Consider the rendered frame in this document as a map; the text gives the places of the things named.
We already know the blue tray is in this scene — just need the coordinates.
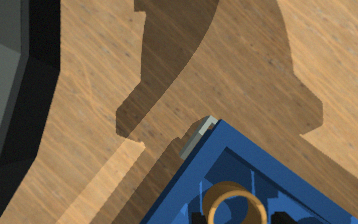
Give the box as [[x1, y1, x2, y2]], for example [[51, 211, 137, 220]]
[[139, 119, 358, 224]]

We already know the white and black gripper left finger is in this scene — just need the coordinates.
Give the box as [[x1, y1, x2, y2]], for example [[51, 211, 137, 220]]
[[192, 212, 207, 224]]

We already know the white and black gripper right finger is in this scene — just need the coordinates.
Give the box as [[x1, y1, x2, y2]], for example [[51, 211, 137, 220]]
[[271, 211, 298, 224]]

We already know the bronze bushing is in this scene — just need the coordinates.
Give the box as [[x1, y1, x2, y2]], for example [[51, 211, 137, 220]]
[[202, 181, 267, 224]]

